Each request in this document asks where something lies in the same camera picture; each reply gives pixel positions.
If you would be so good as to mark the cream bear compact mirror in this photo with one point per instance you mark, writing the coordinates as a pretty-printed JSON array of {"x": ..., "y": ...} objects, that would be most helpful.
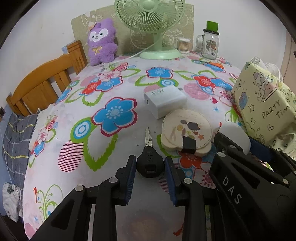
[{"x": 186, "y": 131}]

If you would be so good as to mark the glass mason jar mug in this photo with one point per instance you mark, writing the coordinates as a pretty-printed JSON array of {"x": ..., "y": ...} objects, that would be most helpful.
[{"x": 208, "y": 43}]

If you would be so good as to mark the white floor fan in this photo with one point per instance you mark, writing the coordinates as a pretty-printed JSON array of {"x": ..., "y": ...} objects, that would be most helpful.
[{"x": 273, "y": 69}]

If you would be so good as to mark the beige door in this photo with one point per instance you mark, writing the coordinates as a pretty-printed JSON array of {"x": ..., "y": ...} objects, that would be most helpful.
[{"x": 289, "y": 56}]

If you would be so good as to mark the yellow cartoon paper box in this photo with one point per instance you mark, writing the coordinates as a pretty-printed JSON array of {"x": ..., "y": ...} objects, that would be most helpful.
[{"x": 267, "y": 107}]

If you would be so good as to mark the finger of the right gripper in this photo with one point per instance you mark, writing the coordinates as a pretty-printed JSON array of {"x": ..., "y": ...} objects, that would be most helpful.
[
  {"x": 231, "y": 148},
  {"x": 277, "y": 160}
]

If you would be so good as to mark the beige patterned wall board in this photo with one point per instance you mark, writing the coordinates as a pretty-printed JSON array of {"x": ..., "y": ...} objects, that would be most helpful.
[{"x": 130, "y": 41}]

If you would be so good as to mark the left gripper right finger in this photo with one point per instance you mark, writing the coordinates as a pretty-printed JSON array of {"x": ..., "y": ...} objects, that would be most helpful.
[{"x": 186, "y": 192}]

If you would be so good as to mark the grey plaid pillow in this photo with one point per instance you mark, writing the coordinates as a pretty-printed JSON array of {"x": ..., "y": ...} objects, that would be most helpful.
[{"x": 15, "y": 147}]

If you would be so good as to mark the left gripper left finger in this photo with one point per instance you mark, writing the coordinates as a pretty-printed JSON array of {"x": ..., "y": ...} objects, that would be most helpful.
[{"x": 70, "y": 219}]

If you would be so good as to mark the white 45W charger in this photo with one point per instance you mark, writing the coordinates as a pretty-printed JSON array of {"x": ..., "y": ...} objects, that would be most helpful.
[{"x": 164, "y": 100}]

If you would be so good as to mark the green desk fan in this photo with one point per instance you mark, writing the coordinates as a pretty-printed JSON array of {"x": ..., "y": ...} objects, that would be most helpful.
[{"x": 152, "y": 17}]

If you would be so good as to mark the purple plush bunny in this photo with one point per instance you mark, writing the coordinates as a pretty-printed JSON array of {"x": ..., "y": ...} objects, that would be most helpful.
[{"x": 101, "y": 42}]

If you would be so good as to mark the black key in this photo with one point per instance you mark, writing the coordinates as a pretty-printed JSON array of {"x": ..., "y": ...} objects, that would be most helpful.
[{"x": 150, "y": 163}]

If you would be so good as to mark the floral tablecloth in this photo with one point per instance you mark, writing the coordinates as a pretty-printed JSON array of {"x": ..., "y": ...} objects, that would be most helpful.
[{"x": 100, "y": 119}]

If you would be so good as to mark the white earbuds case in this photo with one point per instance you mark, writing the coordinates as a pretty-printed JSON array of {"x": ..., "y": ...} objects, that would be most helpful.
[{"x": 236, "y": 134}]

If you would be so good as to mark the cotton swab container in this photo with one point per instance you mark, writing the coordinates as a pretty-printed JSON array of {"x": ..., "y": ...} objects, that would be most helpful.
[{"x": 184, "y": 45}]

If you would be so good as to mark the orange scissors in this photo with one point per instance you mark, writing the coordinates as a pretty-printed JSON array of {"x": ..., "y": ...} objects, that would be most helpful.
[{"x": 211, "y": 65}]

